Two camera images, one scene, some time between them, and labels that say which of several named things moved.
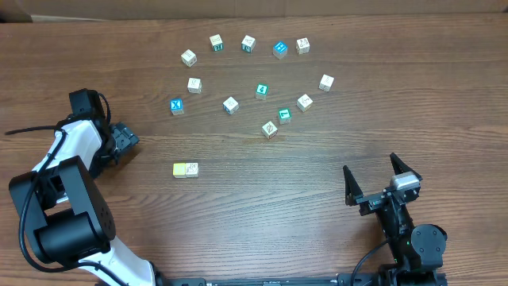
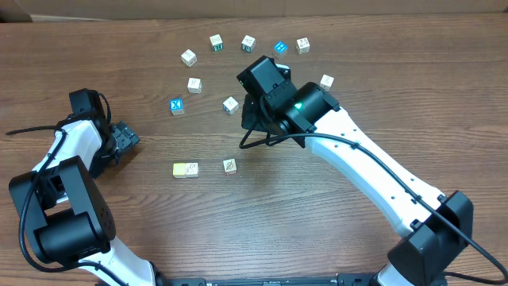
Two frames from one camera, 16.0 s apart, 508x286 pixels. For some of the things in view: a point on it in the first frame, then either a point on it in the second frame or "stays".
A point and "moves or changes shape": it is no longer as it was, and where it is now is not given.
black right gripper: [371, 202] -> [254, 121]
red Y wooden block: [269, 129] moves or changes shape
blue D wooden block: [230, 105] stays
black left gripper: [125, 136] stays
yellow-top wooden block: [179, 170] stays
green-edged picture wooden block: [191, 169] stays
